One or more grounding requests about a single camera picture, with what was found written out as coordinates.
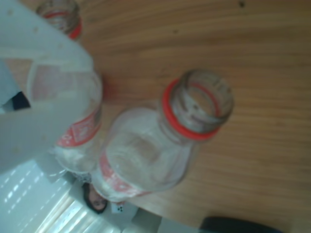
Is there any person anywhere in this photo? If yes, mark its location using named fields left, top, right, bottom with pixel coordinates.
left=82, top=183, right=109, bottom=216

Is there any clear bottle red label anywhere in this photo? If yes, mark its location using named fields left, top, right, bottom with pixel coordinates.
left=28, top=0, right=104, bottom=182
left=93, top=69, right=235, bottom=203

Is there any black chair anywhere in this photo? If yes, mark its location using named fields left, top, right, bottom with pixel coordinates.
left=202, top=216, right=289, bottom=233

